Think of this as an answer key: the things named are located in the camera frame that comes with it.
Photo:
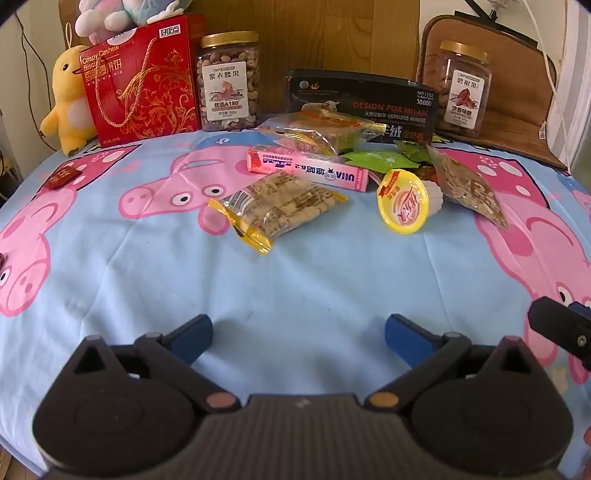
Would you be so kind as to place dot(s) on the clear seed packet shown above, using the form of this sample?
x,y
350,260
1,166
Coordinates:
x,y
466,184

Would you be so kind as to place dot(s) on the pecan jar with gold lid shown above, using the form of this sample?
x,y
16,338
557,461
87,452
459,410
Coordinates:
x,y
461,92

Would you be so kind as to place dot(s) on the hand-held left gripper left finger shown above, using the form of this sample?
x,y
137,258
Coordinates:
x,y
194,339

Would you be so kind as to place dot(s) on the cashew jar with gold lid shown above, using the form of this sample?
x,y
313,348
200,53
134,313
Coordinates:
x,y
228,87

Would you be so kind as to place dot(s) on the yellow jelly cup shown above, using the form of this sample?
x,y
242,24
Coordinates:
x,y
404,201

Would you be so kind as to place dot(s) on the yellow-edged clear biscuit packet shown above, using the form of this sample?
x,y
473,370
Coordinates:
x,y
277,207

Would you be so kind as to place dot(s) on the black cardboard box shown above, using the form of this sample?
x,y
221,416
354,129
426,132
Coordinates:
x,y
369,94

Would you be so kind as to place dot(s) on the cartoon pig bedsheet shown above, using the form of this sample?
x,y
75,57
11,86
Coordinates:
x,y
300,277

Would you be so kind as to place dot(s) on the pastel pink blue plush toy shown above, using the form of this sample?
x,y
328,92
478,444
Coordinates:
x,y
115,16

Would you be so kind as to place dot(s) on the black tape strips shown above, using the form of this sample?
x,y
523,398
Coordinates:
x,y
480,9

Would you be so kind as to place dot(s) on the small red snack packet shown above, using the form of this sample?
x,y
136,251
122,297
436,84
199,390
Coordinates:
x,y
62,177

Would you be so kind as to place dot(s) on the wooden board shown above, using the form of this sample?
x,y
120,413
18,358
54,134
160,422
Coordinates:
x,y
332,32

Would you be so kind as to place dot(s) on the red gift box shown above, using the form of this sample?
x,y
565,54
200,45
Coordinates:
x,y
147,83

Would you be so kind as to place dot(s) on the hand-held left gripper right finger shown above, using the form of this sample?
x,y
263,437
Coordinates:
x,y
406,337

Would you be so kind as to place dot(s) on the brown seat mat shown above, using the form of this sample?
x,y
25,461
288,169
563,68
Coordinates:
x,y
517,92

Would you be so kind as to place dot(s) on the yellow duck plush toy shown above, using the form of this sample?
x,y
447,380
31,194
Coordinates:
x,y
69,106

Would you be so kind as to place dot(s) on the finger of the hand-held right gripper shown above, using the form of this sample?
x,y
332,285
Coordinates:
x,y
561,330

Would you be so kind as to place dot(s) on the dark red snack packet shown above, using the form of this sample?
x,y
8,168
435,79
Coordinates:
x,y
425,173

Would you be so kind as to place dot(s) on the green snack packet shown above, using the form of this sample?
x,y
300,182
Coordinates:
x,y
378,160
415,150

